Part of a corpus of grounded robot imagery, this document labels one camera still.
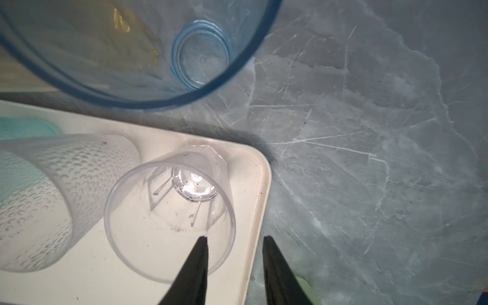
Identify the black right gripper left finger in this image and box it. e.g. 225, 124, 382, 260
159, 236, 208, 305

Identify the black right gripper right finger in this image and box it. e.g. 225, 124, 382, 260
263, 236, 313, 305

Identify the teal textured cup front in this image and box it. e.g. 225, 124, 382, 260
1, 117, 60, 140

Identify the cream rectangular tray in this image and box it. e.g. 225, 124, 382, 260
1, 101, 271, 304

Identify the clear faceted cup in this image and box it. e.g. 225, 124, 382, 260
104, 145, 236, 284

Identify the clear textured cup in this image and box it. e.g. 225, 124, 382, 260
1, 134, 141, 273

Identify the light blue cup right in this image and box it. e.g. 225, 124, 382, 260
1, 1, 281, 110

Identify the light green cup right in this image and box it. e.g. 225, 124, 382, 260
296, 277, 321, 305

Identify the yellow tinted cup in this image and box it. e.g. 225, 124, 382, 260
74, 1, 161, 78

